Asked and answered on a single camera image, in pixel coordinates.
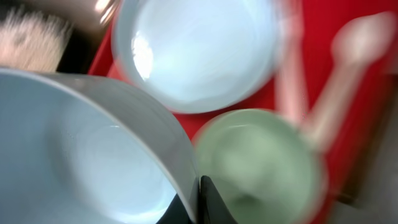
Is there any grey dishwasher rack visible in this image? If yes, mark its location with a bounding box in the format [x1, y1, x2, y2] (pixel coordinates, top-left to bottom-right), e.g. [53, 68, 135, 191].
[327, 77, 397, 224]

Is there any food scraps and rice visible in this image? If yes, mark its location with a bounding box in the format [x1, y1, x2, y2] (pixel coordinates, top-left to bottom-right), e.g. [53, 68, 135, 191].
[1, 8, 73, 72]

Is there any clear plastic waste bin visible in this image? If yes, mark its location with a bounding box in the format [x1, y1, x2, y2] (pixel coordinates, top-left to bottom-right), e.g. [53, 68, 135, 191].
[95, 0, 121, 26]

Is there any light blue plate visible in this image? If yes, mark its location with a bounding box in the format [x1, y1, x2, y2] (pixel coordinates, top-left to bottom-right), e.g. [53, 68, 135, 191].
[113, 0, 280, 114]

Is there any mint green bowl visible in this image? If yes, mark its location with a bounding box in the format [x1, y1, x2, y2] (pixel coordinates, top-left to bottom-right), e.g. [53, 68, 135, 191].
[193, 109, 327, 223]

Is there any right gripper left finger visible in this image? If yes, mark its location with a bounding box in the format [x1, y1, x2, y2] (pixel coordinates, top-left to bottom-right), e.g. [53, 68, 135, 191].
[156, 194, 192, 224]

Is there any red serving tray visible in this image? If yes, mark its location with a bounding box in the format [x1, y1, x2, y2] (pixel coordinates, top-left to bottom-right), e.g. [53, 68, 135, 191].
[88, 0, 397, 223]

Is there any light blue bowl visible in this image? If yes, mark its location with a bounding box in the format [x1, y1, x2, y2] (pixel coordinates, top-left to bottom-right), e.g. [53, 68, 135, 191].
[1, 68, 198, 223]

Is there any white plastic spoon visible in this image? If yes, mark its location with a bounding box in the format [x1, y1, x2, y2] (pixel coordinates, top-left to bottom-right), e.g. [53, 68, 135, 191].
[307, 11, 396, 152]

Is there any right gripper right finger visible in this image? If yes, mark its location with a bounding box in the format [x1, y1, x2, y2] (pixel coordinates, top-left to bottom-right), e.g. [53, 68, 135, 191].
[198, 175, 237, 224]

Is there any black waste tray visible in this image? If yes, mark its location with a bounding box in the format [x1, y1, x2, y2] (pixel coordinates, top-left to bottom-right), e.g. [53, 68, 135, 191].
[57, 30, 100, 74]

